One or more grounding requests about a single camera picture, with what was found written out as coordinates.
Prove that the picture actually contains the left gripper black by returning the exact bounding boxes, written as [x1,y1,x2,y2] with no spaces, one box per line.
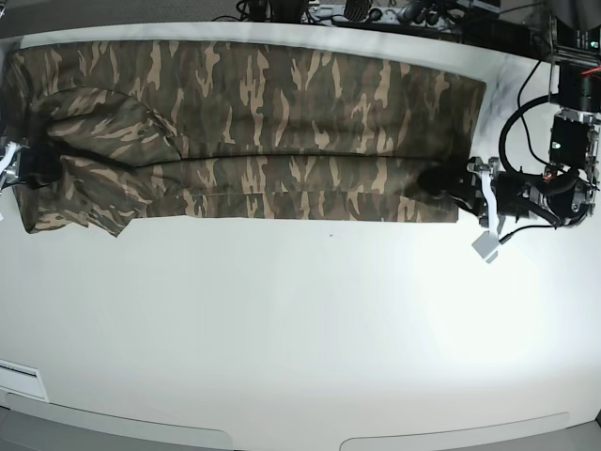
[418,157,543,235]

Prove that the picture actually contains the camouflage T-shirt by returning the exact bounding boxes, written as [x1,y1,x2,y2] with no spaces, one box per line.
[1,40,485,235]

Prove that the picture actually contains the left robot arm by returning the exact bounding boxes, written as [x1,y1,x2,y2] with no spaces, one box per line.
[418,1,600,244]

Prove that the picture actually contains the black equipment clutter behind table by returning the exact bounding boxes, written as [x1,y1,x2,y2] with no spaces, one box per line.
[233,1,551,59]

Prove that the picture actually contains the white label on table edge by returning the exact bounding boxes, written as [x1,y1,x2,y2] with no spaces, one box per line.
[0,361,49,402]

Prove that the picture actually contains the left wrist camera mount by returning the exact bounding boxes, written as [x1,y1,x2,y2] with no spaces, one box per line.
[471,230,501,264]

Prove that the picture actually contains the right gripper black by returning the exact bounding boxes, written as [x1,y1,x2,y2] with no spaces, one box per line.
[1,138,61,192]

